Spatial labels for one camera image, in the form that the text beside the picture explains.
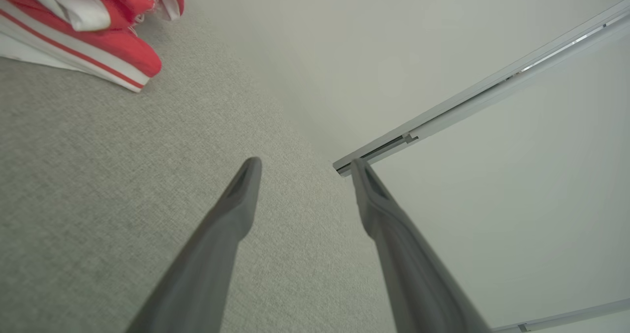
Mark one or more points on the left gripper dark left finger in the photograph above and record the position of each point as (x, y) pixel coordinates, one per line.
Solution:
(206, 254)

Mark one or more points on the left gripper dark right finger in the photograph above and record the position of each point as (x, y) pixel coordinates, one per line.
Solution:
(408, 264)

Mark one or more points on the red jersey with white sleeves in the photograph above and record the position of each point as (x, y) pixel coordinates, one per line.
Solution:
(113, 43)

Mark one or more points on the grey partition post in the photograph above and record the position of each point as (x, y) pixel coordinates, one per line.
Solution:
(492, 84)

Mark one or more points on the grey partition frame rail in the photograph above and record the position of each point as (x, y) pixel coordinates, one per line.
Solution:
(566, 316)

